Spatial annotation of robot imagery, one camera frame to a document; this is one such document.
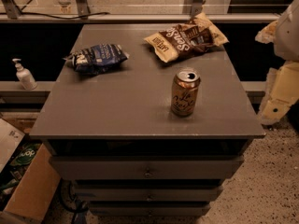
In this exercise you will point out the orange LaCroix soda can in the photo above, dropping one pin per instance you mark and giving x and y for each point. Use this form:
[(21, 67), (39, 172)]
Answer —
[(184, 91)]

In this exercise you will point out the brown and cream chip bag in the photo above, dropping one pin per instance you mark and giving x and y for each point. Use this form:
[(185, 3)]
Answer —
[(186, 40)]

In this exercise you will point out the green package in box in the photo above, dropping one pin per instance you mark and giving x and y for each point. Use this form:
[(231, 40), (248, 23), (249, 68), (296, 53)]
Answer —
[(26, 155)]

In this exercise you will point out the cardboard box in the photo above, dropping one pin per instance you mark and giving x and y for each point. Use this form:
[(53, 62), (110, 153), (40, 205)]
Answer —
[(31, 198)]

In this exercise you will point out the blue chip bag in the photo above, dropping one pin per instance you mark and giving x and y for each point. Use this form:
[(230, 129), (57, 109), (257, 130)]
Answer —
[(97, 59)]

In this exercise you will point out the grey drawer cabinet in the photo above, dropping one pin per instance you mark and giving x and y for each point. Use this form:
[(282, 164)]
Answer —
[(116, 139)]

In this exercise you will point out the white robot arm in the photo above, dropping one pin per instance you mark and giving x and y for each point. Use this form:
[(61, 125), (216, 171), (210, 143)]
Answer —
[(286, 41)]

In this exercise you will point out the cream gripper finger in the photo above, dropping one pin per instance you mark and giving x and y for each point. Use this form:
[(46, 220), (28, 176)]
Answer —
[(267, 34), (281, 92)]

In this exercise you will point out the white pump dispenser bottle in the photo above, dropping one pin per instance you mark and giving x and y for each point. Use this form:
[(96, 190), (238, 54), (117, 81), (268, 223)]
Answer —
[(24, 76)]

